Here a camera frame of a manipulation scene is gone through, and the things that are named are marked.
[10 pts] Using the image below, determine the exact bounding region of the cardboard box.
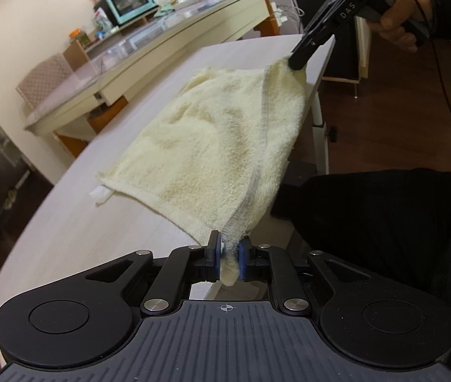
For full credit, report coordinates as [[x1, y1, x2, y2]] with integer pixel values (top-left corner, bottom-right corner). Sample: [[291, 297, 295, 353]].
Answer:
[[63, 41, 91, 64]]

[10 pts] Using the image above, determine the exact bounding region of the white table leg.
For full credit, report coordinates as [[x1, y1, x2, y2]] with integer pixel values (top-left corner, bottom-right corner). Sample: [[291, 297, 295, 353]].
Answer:
[[310, 72, 331, 176]]

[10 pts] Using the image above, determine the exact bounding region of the teal toaster oven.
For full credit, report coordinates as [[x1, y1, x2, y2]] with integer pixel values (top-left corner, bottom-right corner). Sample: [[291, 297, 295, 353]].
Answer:
[[105, 0, 158, 25]]

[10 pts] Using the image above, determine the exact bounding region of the person's right hand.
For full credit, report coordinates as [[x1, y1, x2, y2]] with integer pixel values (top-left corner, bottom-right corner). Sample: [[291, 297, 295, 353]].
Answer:
[[366, 0, 435, 53]]

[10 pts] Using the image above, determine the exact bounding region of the person's leg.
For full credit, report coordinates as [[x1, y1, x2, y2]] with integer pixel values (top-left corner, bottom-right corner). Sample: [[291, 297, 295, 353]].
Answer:
[[270, 167, 451, 315]]

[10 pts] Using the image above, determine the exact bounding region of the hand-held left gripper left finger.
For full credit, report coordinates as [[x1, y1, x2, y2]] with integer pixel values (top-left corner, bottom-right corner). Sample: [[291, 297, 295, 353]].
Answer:
[[84, 231, 224, 318]]

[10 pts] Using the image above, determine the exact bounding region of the glass-topped dining table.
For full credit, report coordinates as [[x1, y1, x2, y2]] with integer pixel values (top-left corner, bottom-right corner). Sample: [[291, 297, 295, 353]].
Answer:
[[24, 0, 278, 158]]

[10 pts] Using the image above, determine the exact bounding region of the pale yellow towel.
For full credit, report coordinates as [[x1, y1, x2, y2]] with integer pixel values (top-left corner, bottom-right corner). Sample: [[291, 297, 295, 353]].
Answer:
[[90, 58, 310, 287]]

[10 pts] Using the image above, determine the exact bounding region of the chair with patterned cover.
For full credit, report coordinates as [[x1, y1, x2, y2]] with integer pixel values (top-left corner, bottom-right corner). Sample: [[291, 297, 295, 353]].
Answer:
[[16, 53, 74, 111]]

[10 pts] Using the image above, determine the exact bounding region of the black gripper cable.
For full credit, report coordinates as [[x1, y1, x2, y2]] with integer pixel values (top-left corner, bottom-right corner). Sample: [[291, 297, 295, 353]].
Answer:
[[385, 0, 451, 136]]

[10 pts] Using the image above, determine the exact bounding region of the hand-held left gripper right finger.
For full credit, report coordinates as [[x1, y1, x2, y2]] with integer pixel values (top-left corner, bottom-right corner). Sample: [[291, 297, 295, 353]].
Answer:
[[238, 237, 372, 316]]

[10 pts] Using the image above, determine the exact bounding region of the jar with orange lid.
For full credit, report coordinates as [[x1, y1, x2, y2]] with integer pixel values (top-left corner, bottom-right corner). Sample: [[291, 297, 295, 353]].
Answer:
[[70, 28, 91, 46]]

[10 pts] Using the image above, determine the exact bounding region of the wooden countertop shelf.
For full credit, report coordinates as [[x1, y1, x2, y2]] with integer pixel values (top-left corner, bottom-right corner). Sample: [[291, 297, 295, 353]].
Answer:
[[106, 10, 160, 30]]

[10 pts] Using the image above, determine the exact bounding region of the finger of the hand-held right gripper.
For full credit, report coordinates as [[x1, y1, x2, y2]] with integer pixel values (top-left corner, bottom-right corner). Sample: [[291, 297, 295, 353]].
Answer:
[[288, 32, 335, 71]]

